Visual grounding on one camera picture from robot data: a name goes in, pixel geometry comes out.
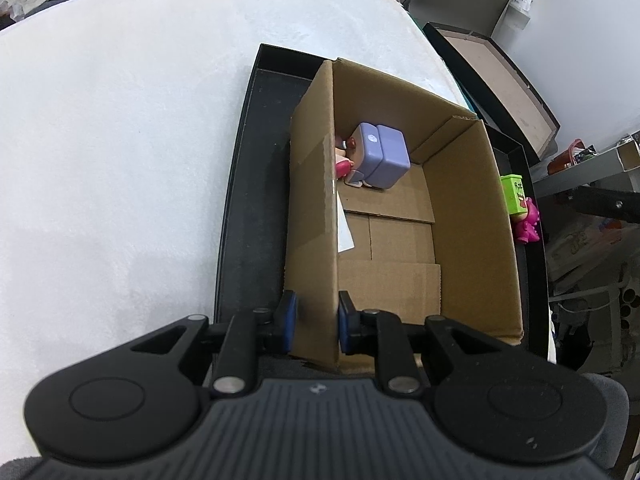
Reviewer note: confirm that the black framed board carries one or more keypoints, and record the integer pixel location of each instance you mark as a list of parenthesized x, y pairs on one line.
[(496, 87)]

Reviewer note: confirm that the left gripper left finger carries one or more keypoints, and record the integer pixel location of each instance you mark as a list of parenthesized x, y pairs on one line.
[(239, 344)]

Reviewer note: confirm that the brown cardboard box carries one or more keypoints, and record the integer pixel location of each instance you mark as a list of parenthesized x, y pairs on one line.
[(438, 242)]

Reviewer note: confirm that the white paper slip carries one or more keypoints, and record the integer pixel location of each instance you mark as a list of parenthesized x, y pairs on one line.
[(344, 236)]

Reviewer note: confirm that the green toy tin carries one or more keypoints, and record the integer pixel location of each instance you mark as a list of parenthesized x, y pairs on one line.
[(514, 194)]

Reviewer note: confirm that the pink hooded figurine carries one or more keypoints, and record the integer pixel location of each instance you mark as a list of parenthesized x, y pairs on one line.
[(526, 223)]

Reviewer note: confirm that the brown-haired doll figurine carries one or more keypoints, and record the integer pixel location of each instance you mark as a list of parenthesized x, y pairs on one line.
[(344, 165)]

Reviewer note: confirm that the black shallow tray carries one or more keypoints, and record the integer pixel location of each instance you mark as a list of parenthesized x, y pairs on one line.
[(253, 234)]

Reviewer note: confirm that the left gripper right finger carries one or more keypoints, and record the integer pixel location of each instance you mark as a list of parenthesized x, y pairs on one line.
[(382, 336)]

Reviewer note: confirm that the purple cube toy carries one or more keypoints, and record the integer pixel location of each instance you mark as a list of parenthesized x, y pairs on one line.
[(379, 156)]

